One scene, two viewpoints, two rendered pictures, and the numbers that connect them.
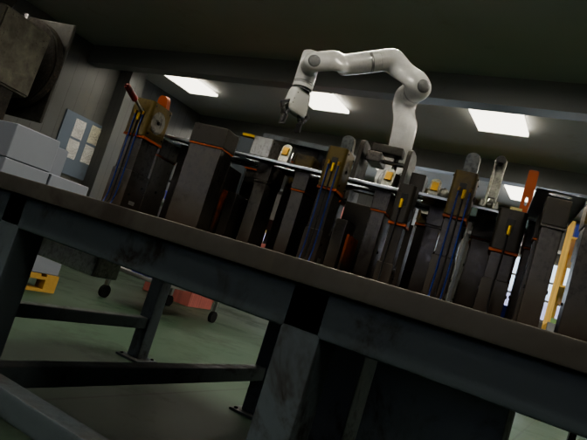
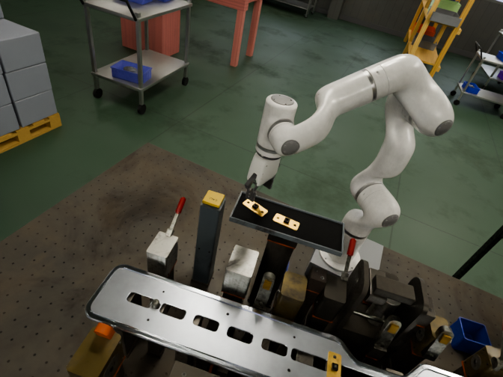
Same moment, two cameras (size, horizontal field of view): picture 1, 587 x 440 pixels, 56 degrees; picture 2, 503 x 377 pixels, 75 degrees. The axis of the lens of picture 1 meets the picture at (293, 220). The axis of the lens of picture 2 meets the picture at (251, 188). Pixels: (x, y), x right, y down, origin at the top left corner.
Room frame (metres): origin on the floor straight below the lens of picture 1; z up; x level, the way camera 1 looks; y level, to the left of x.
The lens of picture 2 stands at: (1.41, 0.35, 1.91)
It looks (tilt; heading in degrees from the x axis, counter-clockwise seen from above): 40 degrees down; 346
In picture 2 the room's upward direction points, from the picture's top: 13 degrees clockwise
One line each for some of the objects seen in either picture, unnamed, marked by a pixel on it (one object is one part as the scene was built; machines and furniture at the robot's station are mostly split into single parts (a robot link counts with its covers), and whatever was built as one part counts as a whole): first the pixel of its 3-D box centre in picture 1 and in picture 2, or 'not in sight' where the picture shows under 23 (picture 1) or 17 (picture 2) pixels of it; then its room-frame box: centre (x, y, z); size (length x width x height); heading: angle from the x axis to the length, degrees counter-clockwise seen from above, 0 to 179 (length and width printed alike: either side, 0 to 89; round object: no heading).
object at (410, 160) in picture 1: (369, 216); (361, 322); (1.89, -0.25, 0.95); 0.18 x 0.13 x 0.49; 69
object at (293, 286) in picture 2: (293, 210); (280, 313); (1.95, 0.01, 0.89); 0.12 x 0.08 x 0.38; 159
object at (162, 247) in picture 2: not in sight; (164, 273); (2.11, 0.41, 0.88); 0.12 x 0.07 x 0.36; 159
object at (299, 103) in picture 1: (298, 100); (266, 164); (2.18, 0.13, 1.34); 0.10 x 0.07 x 0.11; 136
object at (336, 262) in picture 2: not in sight; (346, 241); (2.28, -0.35, 0.89); 0.19 x 0.19 x 0.18
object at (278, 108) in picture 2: (308, 67); (277, 123); (2.18, 0.12, 1.49); 0.09 x 0.08 x 0.13; 9
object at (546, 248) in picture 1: (542, 265); not in sight; (1.16, -0.53, 0.84); 0.05 x 0.05 x 0.29; 69
